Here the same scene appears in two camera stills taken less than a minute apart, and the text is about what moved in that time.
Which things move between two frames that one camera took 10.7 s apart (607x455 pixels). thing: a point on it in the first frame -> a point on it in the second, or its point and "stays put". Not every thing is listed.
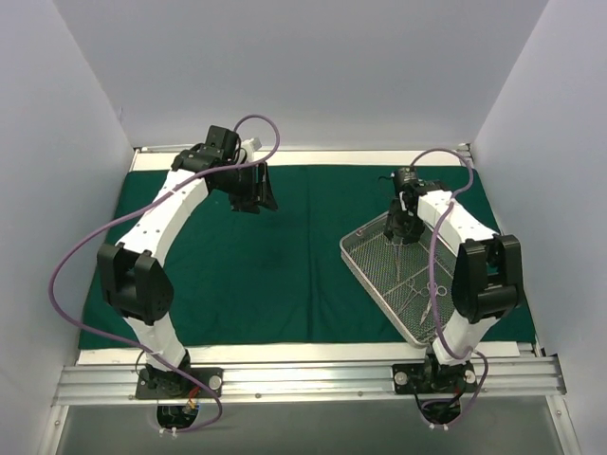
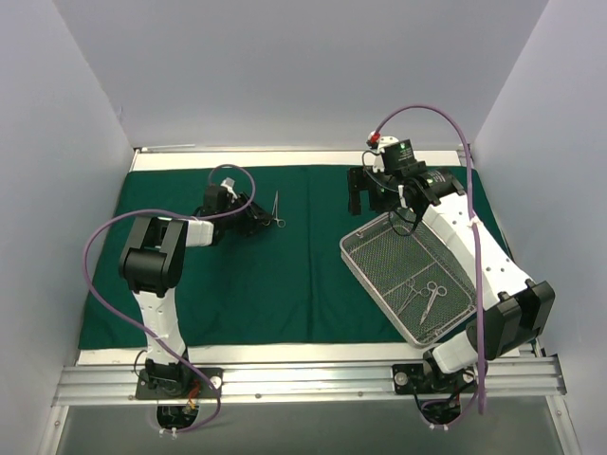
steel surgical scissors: (439, 290) stays put
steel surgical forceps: (397, 255) -> (281, 223)
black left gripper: (254, 185) -> (251, 212)
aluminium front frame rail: (297, 381) stays put
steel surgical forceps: (423, 292) stays put
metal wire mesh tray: (413, 282) stays put
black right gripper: (403, 229) -> (361, 185)
